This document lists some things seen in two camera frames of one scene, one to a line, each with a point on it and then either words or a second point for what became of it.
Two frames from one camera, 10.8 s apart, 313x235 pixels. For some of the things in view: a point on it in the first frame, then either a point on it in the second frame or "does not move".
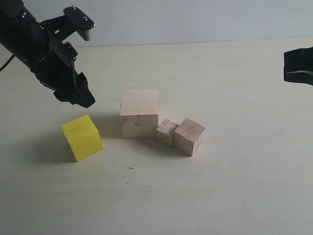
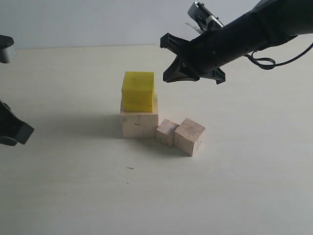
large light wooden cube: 139,114 does not move
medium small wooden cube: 188,137 does not move
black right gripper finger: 303,77 → 204,55
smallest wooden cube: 165,131 does not move
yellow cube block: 83,137 → 138,88
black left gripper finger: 79,94 → 13,130
